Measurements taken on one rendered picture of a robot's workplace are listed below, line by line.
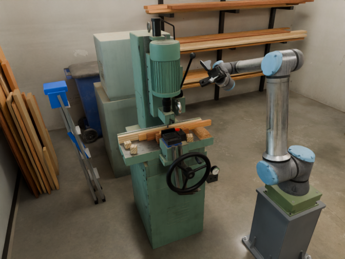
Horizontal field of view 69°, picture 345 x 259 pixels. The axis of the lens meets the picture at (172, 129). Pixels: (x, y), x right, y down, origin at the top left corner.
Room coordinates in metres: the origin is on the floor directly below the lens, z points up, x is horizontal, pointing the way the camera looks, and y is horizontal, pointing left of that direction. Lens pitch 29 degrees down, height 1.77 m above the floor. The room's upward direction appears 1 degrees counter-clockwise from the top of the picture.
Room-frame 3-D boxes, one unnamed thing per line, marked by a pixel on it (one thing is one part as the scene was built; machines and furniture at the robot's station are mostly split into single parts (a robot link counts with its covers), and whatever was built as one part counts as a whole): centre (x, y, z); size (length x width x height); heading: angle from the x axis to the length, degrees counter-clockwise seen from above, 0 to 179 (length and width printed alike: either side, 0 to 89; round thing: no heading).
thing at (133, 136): (1.51, 0.07, 0.93); 0.60 x 0.02 x 0.05; 111
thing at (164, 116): (1.52, 0.04, 1.03); 0.14 x 0.07 x 0.09; 21
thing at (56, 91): (1.85, 0.83, 0.58); 0.27 x 0.25 x 1.16; 115
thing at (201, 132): (1.50, -0.20, 0.92); 0.14 x 0.09 x 0.04; 21
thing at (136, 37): (1.77, 0.14, 1.16); 0.22 x 0.22 x 0.72; 21
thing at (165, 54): (1.50, 0.03, 1.35); 0.18 x 0.18 x 0.31
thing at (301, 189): (1.24, -0.76, 0.70); 0.19 x 0.19 x 0.10
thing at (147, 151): (1.39, 0.03, 0.87); 0.61 x 0.30 x 0.06; 111
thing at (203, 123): (1.52, -0.03, 0.92); 0.54 x 0.02 x 0.04; 111
